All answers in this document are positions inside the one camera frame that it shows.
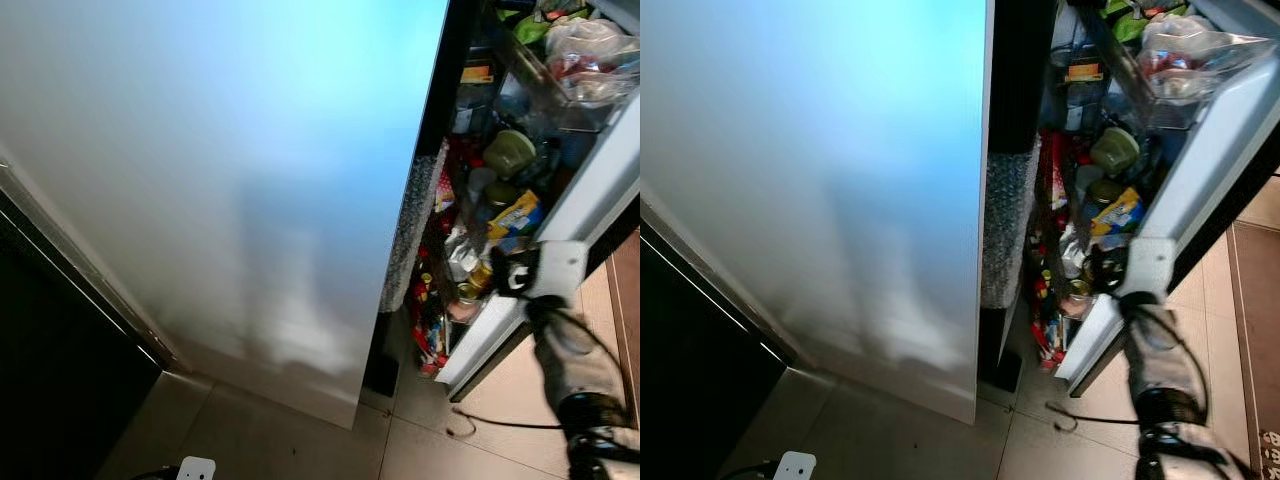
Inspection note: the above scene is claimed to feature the refrigerator door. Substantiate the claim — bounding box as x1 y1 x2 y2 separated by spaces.
435 0 641 403
1040 0 1280 399

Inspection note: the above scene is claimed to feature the silver foil packet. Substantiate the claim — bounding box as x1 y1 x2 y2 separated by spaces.
1058 225 1092 281
445 228 482 282

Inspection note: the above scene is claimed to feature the yellow blue food packet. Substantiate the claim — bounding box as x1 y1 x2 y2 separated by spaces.
485 190 546 251
1088 187 1146 241

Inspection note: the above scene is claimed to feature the red snack packet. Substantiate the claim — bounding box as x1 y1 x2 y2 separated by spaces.
1030 275 1067 373
410 280 451 377

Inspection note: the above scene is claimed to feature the bubble wrap sheet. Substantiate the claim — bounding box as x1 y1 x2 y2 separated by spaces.
378 140 448 313
980 135 1043 311

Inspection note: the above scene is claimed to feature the jar with green lid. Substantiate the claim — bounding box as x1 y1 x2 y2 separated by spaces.
1088 127 1141 179
483 128 538 179

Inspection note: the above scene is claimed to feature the brown door mat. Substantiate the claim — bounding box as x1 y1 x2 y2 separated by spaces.
1228 220 1280 451
606 232 641 399

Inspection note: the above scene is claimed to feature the bottle with orange label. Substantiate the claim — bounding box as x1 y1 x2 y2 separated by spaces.
455 60 501 136
1062 55 1106 136

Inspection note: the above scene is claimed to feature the black glossy cabinet front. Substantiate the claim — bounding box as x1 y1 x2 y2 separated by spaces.
640 225 791 480
0 190 166 480

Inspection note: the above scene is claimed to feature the clear plastic food bag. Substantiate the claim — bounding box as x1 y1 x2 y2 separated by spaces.
545 15 641 109
1140 12 1276 106

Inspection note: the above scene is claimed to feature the green leafy vegetable bag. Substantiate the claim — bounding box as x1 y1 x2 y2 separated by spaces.
500 0 591 46
1100 0 1191 43

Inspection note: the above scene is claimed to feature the large white panel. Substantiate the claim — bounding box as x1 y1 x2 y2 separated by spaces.
640 0 993 426
0 0 451 431

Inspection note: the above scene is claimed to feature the thin black dangling cable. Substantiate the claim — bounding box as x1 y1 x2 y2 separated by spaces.
445 405 566 441
1045 400 1146 433

